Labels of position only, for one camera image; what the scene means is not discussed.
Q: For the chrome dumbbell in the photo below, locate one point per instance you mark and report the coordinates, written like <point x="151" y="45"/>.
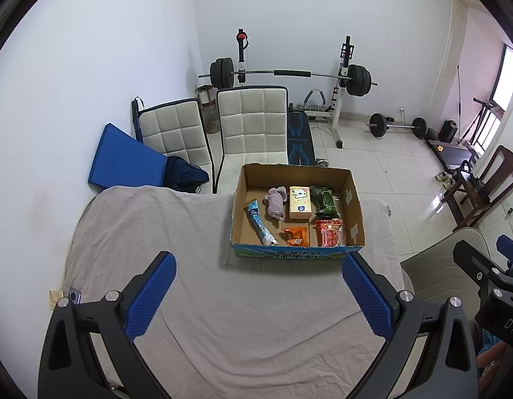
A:
<point x="322" y="162"/>

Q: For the short barbell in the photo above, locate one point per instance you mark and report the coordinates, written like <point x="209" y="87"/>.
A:
<point x="395" y="125"/>

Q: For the dark wooden chair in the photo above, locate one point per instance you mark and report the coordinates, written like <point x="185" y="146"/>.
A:
<point x="499" y="183"/>

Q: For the treadmill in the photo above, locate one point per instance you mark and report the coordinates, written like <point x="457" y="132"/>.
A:
<point x="453" y="153"/>

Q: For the dark blue jacket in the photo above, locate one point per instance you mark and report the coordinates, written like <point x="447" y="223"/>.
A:
<point x="186" y="174"/>

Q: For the orange snack packet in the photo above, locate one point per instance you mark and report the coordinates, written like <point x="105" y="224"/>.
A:
<point x="297" y="237"/>

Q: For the blue cushion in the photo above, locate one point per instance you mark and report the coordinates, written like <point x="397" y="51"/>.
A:
<point x="123" y="158"/>

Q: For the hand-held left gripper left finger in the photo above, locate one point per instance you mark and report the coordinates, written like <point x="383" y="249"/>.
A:
<point x="152" y="297"/>

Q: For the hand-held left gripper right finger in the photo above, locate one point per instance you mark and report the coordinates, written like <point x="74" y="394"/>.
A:
<point x="366" y="297"/>

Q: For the pair of white shoes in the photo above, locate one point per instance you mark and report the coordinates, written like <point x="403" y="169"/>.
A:
<point x="445" y="178"/>

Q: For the grey green office chair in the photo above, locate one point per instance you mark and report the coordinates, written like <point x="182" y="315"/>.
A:
<point x="435" y="266"/>

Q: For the grey plush toy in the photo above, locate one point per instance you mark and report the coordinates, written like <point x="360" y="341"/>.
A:
<point x="276" y="205"/>

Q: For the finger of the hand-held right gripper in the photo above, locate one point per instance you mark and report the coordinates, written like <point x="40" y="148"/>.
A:
<point x="478" y="266"/>
<point x="512" y="249"/>

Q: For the red snack packet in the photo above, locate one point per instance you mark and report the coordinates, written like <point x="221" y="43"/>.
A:
<point x="328" y="233"/>

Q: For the green snack packet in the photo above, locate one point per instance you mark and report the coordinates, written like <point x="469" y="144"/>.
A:
<point x="325" y="201"/>

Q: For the grey table cloth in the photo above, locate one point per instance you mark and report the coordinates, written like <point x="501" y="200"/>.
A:
<point x="190" y="237"/>

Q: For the white barbell rack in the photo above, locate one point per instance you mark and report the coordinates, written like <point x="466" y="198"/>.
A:
<point x="341" y="99"/>

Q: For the thin black pole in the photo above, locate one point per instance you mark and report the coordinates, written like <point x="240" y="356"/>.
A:
<point x="458" y="91"/>

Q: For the blue white tube packet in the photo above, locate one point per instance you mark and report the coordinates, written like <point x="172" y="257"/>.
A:
<point x="258" y="222"/>

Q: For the black blue stick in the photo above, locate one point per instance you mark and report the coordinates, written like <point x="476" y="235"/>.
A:
<point x="137" y="118"/>

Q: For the cardboard box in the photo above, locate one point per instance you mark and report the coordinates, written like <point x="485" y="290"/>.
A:
<point x="248" y="183"/>

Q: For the black speaker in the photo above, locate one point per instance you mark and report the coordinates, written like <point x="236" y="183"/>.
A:
<point x="449" y="131"/>

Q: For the tan paper piece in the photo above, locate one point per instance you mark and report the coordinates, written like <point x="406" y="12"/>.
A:
<point x="56" y="299"/>

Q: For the yellow white tissue pack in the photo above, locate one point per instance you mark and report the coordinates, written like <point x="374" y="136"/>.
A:
<point x="300" y="203"/>

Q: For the window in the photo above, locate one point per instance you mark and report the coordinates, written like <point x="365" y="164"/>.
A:
<point x="510" y="79"/>

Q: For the long barbell with black plates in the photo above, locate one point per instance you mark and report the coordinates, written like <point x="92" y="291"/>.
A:
<point x="292" y="74"/>

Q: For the black blue weight bench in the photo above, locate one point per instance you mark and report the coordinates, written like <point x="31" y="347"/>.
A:
<point x="300" y="137"/>

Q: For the white padded chair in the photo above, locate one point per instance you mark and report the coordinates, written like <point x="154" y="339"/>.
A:
<point x="252" y="124"/>
<point x="173" y="133"/>

